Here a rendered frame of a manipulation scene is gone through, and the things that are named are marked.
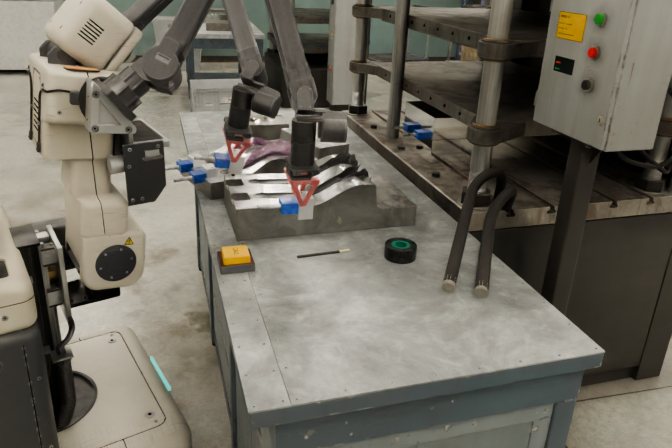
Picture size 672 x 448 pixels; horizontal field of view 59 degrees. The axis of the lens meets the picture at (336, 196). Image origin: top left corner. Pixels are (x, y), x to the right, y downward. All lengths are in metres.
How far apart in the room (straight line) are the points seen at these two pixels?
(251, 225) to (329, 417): 0.61
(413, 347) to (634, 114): 0.82
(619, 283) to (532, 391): 1.12
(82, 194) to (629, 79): 1.36
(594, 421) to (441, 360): 1.33
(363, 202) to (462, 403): 0.63
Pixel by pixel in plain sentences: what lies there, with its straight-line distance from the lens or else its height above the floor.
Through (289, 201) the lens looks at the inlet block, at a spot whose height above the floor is 0.95.
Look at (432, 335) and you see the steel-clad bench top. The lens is 1.24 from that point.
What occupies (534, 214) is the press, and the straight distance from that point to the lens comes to 2.00.
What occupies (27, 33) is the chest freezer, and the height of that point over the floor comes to 0.49.
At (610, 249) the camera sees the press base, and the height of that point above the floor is 0.60.
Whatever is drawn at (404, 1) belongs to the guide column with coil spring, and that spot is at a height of 1.34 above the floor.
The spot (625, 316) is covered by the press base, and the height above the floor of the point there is 0.32.
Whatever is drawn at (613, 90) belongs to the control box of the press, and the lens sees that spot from 1.60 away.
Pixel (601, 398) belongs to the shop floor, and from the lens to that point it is 2.57.
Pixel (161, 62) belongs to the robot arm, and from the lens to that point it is 1.38.
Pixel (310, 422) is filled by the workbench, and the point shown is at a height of 0.74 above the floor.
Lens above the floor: 1.49
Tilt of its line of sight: 22 degrees down
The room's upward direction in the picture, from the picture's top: 3 degrees clockwise
